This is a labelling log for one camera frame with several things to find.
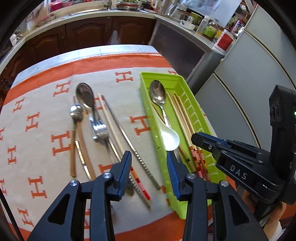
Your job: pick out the white bowl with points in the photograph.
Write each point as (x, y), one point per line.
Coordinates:
(186, 25)

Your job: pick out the steel fork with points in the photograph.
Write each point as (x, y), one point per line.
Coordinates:
(101, 135)

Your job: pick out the red-labelled white jar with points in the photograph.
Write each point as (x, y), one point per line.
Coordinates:
(224, 42)

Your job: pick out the grey refrigerator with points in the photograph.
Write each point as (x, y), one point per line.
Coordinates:
(235, 98)

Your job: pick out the stainless steel appliance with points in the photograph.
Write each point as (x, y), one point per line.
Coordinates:
(192, 56)

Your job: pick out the white ceramic spoon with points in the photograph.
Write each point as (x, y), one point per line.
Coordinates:
(169, 137)

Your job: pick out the plastic bag on cabinet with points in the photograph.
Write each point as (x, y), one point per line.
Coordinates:
(114, 39)

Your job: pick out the chopstick with red stripes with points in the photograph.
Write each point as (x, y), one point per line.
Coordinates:
(197, 149)

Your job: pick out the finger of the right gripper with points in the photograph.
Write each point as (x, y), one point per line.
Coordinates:
(206, 141)

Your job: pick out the steel teaspoon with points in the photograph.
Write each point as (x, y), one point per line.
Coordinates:
(158, 96)

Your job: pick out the person's right hand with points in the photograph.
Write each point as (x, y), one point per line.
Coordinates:
(273, 228)

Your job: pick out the orange grey H-pattern cloth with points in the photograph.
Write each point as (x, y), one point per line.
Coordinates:
(36, 131)

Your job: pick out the large steel serving spoon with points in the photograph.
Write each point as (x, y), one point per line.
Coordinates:
(85, 97)

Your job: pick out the gold metal pen-like utensil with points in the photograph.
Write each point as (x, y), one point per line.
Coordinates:
(82, 159)

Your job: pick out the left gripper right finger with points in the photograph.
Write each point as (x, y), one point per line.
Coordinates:
(232, 219)

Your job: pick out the green-labelled bottle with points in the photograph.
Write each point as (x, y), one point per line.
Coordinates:
(211, 29)

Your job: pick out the wooden chopstick in tray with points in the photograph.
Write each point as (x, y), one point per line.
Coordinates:
(155, 106)

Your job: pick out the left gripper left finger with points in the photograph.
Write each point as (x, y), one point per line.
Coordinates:
(65, 218)

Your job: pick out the steel chopstick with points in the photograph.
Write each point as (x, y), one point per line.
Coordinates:
(153, 180)

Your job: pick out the brown kitchen cabinets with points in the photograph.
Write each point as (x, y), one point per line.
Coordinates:
(73, 36)

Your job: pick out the lime green plastic tray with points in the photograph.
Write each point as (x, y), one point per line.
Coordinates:
(175, 129)

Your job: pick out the wooden-handled steel spoon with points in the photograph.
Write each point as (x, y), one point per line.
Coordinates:
(76, 113)

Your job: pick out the clear plastic bottle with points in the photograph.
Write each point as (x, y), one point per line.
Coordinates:
(203, 24)

